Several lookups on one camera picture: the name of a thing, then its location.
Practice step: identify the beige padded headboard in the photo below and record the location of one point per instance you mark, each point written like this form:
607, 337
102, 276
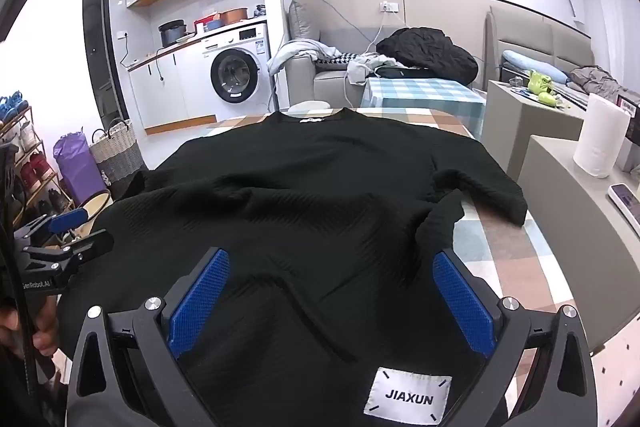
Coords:
540, 37

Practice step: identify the white paper towel roll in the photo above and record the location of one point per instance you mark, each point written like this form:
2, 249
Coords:
600, 137

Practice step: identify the copper cooking pot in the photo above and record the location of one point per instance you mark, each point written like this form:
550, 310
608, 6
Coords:
235, 16

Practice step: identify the green toy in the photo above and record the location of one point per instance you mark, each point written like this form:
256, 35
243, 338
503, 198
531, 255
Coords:
537, 82

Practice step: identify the white wall socket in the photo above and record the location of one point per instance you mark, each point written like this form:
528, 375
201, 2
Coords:
389, 7

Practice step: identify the dark cooking pot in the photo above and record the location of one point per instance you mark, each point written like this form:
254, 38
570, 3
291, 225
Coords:
172, 34

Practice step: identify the black knit sweater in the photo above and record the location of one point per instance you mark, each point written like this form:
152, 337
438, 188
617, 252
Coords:
300, 207

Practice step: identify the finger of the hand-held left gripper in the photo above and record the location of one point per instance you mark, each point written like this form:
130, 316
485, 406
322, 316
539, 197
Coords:
67, 219
75, 249

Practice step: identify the brown blue checked tablecloth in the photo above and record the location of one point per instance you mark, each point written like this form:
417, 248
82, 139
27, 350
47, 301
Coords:
510, 267

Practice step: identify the woven laundry basket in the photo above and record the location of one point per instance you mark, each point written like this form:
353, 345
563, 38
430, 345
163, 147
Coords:
115, 152

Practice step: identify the grey garment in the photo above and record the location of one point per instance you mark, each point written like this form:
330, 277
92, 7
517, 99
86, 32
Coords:
595, 79

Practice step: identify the white round stool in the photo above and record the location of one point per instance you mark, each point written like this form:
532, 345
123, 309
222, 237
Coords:
307, 105

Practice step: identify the white flat device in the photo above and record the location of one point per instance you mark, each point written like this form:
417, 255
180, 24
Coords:
625, 202

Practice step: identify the houndstooth cushion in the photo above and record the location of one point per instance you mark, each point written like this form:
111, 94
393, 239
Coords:
337, 59

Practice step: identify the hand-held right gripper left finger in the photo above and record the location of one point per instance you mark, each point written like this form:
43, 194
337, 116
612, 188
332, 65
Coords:
200, 297

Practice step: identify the pale crumpled shirt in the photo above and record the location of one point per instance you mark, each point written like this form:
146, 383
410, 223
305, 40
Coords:
360, 69

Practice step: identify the purple plastic bag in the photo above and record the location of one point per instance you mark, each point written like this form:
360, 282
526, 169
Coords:
75, 162

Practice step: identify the blue pillow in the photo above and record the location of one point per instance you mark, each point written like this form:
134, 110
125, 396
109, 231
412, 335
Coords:
520, 59

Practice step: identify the blue checked table cover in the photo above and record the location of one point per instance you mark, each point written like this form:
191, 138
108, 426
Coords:
425, 94

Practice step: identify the light grey blanket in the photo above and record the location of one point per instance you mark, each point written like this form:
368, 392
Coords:
300, 49

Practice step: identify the wooden shoe rack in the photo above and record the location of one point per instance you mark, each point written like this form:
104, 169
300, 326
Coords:
30, 167

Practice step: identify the white washing machine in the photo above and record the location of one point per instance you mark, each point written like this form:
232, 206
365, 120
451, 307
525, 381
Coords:
235, 74

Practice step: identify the grey sofa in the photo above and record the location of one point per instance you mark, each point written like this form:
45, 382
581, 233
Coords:
300, 82

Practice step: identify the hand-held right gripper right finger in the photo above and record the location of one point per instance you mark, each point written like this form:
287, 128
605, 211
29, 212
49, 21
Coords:
460, 302

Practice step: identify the small grey cabinet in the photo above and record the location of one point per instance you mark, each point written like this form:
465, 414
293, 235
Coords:
530, 122

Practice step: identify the black padded jacket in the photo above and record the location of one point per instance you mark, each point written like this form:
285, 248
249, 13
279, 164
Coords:
425, 49

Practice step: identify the person's left hand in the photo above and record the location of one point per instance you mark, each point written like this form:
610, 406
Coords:
45, 327

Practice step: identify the black box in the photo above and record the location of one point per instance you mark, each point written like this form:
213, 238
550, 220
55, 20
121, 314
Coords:
631, 112

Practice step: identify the red container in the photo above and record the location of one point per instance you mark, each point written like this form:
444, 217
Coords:
205, 24

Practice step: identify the grey sofa cushion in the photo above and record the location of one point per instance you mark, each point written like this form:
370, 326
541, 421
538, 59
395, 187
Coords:
300, 24

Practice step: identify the white base cabinets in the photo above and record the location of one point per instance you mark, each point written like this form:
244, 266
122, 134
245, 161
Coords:
170, 92

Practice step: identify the large grey cabinet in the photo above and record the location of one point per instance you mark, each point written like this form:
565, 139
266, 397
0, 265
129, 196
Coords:
565, 217

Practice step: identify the dark door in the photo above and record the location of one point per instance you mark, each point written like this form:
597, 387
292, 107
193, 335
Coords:
97, 47

